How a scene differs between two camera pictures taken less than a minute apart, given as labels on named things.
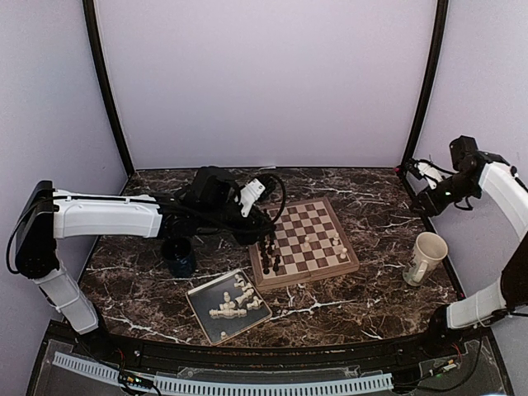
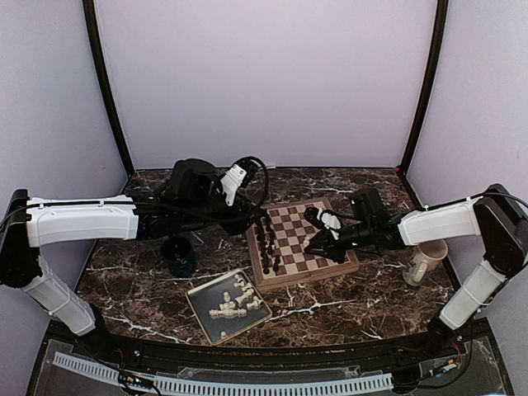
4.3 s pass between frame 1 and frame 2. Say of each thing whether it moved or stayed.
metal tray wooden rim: stayed
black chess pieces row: stayed
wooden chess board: stayed
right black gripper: moved
